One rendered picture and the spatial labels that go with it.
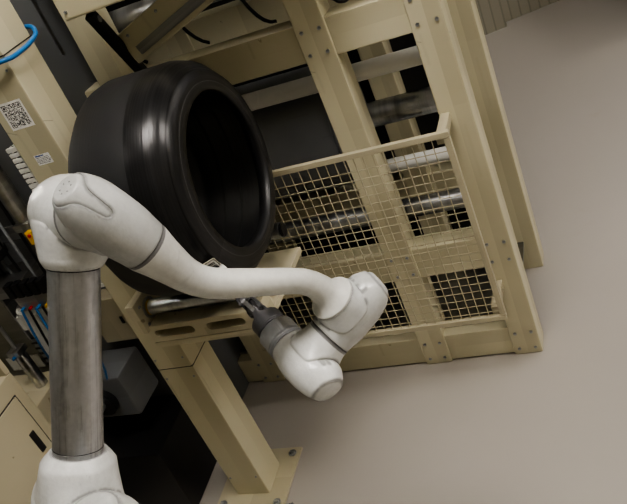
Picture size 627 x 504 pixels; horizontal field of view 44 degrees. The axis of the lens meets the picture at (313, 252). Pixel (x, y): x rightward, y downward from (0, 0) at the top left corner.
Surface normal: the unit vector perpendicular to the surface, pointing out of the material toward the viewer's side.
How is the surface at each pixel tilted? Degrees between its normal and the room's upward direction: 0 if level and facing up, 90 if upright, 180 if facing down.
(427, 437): 0
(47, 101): 90
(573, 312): 0
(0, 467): 90
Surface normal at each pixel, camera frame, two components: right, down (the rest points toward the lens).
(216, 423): -0.23, 0.59
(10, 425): 0.90, -0.17
